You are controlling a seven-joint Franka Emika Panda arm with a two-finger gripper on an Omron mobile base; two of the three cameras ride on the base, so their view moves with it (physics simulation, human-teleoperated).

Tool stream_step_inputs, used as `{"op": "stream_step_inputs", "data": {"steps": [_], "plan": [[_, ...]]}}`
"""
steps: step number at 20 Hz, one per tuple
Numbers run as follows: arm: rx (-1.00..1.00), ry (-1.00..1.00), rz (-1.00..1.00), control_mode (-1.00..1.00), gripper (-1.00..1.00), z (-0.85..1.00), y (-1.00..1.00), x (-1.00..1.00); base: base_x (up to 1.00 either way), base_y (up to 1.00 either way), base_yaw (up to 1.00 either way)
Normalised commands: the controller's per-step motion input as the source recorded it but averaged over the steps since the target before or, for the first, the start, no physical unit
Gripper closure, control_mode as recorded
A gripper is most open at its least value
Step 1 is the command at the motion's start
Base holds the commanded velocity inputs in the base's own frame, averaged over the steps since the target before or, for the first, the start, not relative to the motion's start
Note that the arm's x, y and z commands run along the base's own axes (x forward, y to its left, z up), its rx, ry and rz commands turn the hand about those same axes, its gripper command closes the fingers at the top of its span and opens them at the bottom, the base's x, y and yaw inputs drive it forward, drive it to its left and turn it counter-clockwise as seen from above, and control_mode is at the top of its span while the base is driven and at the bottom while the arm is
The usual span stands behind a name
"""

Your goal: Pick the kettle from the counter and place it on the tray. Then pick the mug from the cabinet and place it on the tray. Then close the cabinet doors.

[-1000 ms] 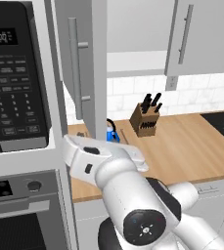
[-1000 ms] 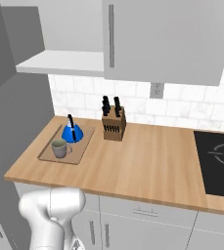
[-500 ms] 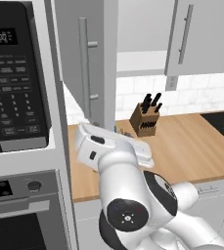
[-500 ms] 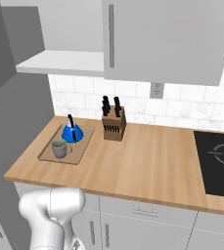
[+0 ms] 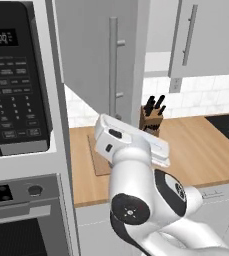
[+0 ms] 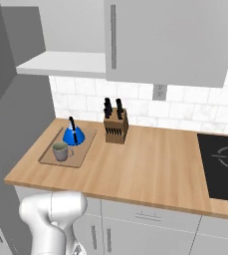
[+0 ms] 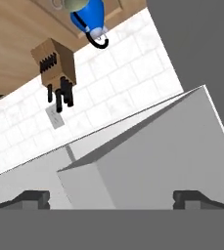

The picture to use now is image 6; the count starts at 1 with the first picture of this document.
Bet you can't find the grey mug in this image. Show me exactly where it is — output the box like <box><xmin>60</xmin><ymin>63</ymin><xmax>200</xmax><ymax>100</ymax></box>
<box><xmin>51</xmin><ymin>141</ymin><xmax>76</xmax><ymax>163</ymax></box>

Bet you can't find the brown flat tray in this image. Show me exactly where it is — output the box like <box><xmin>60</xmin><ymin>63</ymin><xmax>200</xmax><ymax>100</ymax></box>
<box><xmin>37</xmin><ymin>126</ymin><xmax>99</xmax><ymax>169</ymax></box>

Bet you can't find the tall grey kitchen unit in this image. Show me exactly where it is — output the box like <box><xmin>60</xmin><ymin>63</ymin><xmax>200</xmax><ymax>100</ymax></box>
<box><xmin>0</xmin><ymin>0</ymin><xmax>58</xmax><ymax>255</ymax></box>

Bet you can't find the wooden knife block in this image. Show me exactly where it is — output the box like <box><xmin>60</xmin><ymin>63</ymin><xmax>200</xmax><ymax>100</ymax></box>
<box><xmin>103</xmin><ymin>109</ymin><xmax>130</xmax><ymax>145</ymax></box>

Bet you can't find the grey base cupboard door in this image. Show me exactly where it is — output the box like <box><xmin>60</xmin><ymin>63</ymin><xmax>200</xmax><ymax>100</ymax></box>
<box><xmin>102</xmin><ymin>216</ymin><xmax>200</xmax><ymax>255</ymax></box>
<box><xmin>69</xmin><ymin>196</ymin><xmax>104</xmax><ymax>255</ymax></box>

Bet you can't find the grey drawer front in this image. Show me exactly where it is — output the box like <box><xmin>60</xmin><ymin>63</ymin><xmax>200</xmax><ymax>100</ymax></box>
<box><xmin>101</xmin><ymin>198</ymin><xmax>203</xmax><ymax>231</ymax></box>

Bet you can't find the black hob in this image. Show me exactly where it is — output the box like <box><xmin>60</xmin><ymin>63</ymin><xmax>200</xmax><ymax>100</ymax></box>
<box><xmin>196</xmin><ymin>131</ymin><xmax>228</xmax><ymax>203</ymax></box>

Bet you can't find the grey base cupboard front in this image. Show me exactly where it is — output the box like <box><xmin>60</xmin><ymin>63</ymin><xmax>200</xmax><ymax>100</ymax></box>
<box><xmin>188</xmin><ymin>214</ymin><xmax>228</xmax><ymax>255</ymax></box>

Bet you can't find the blue kettle with black handle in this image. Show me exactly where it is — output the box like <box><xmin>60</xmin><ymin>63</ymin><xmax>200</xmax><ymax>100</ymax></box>
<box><xmin>62</xmin><ymin>116</ymin><xmax>87</xmax><ymax>146</ymax></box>

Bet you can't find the grey wall cabinet body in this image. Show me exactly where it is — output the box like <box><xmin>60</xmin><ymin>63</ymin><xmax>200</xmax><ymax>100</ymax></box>
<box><xmin>15</xmin><ymin>0</ymin><xmax>108</xmax><ymax>80</ymax></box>

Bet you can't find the black knife handle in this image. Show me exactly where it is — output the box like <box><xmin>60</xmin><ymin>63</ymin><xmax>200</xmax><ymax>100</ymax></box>
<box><xmin>103</xmin><ymin>97</ymin><xmax>114</xmax><ymax>121</ymax></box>
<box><xmin>115</xmin><ymin>98</ymin><xmax>125</xmax><ymax>121</ymax></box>

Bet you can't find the grey cupboard door handle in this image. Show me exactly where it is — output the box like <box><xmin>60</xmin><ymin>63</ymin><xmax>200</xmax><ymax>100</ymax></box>
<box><xmin>90</xmin><ymin>224</ymin><xmax>99</xmax><ymax>251</ymax></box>
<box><xmin>106</xmin><ymin>227</ymin><xmax>113</xmax><ymax>254</ymax></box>

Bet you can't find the grey cabinet door handle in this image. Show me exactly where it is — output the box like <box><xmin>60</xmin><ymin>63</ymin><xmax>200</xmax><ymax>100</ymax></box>
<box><xmin>110</xmin><ymin>4</ymin><xmax>117</xmax><ymax>71</ymax></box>

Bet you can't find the grey wall outlet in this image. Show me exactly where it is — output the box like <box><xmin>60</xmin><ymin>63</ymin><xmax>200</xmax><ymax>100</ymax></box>
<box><xmin>151</xmin><ymin>84</ymin><xmax>168</xmax><ymax>102</ymax></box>

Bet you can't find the grey drawer handle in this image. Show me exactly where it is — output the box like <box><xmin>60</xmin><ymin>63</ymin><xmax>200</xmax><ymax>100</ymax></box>
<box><xmin>134</xmin><ymin>211</ymin><xmax>162</xmax><ymax>222</ymax></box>

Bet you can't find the grey wall cabinet door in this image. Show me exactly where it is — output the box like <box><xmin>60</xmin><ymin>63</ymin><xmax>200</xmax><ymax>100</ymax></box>
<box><xmin>104</xmin><ymin>0</ymin><xmax>228</xmax><ymax>90</ymax></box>

